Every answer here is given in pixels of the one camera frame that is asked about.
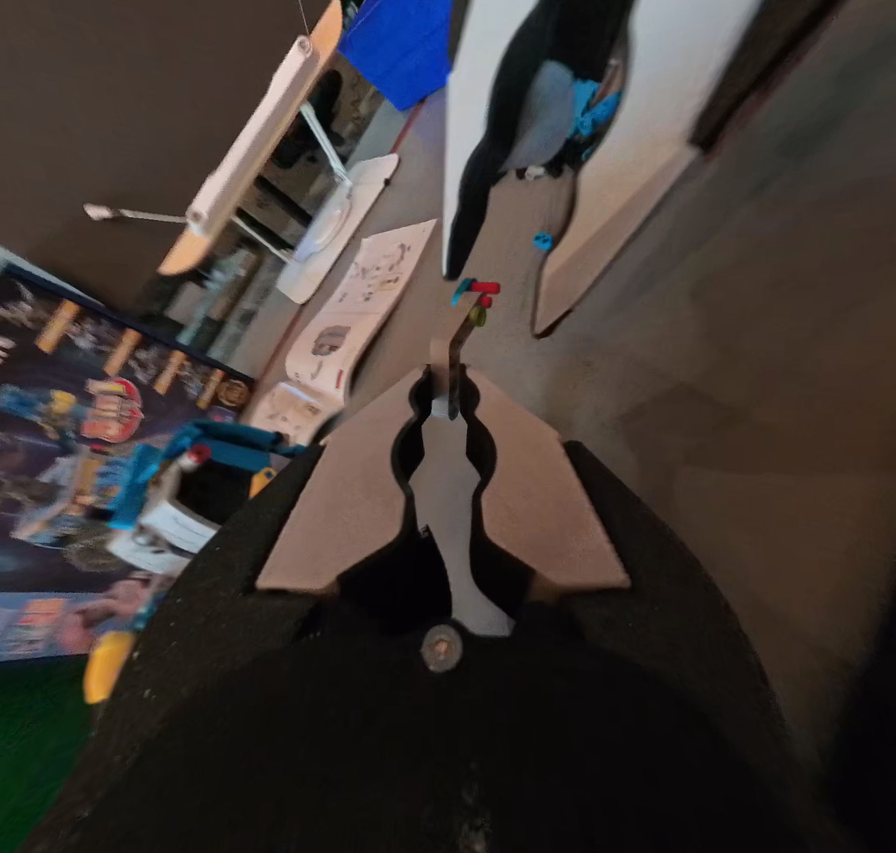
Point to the black board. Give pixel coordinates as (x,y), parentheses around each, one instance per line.
(105,96)

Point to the grey blue brick robot model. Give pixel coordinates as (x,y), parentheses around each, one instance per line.
(175,524)

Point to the green plastic bin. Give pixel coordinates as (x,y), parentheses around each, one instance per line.
(35,741)

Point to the blue connector brick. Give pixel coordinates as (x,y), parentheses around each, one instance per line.
(462,291)

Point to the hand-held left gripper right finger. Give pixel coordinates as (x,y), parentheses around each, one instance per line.
(553,510)

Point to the blue small brick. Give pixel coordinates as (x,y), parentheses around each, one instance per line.
(542,241)

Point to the pile of small brick pieces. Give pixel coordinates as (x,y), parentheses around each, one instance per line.
(588,117)

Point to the dark blue robot kit box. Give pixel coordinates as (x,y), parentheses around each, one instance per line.
(84,377)

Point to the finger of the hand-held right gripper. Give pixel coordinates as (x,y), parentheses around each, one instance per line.
(476,61)
(665,96)

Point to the instruction booklet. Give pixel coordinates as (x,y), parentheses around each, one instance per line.
(350,321)

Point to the white folding stand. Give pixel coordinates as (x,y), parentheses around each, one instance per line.
(245,145)

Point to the grey angled beam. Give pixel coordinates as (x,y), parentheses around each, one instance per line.
(455,356)

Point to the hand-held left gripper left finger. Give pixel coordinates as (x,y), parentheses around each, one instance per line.
(336,510)

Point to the blue plastic bin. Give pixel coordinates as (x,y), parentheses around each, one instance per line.
(399,40)

